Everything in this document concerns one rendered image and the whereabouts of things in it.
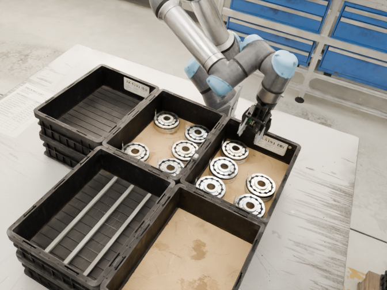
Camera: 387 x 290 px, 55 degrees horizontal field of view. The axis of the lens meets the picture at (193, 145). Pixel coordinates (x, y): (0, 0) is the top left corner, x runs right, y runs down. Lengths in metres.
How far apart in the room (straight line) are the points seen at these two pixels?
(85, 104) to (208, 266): 0.85
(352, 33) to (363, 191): 1.14
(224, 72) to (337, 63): 2.05
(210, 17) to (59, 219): 0.88
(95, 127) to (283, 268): 0.86
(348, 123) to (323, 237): 1.93
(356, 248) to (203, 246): 1.42
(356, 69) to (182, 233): 2.28
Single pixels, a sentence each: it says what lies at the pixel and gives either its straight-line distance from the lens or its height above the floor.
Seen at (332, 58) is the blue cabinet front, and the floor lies 0.45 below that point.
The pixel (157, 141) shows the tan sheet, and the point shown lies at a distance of 1.42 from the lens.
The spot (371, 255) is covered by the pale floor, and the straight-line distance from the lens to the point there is 2.45.
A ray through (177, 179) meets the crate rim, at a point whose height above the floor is 0.93.
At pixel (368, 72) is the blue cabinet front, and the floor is 0.42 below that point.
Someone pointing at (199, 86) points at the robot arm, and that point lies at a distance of 1.60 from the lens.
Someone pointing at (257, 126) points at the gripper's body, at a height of 1.06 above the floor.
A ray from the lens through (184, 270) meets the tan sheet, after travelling 1.11.
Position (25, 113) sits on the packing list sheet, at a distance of 1.80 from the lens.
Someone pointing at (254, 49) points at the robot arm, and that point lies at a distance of 1.16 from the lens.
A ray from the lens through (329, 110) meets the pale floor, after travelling 3.33.
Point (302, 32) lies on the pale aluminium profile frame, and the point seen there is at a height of 0.60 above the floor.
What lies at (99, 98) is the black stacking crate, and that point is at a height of 0.83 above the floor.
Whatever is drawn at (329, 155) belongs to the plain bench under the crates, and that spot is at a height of 0.70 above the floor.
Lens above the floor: 1.81
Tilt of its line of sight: 44 degrees down
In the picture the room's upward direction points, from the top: 9 degrees clockwise
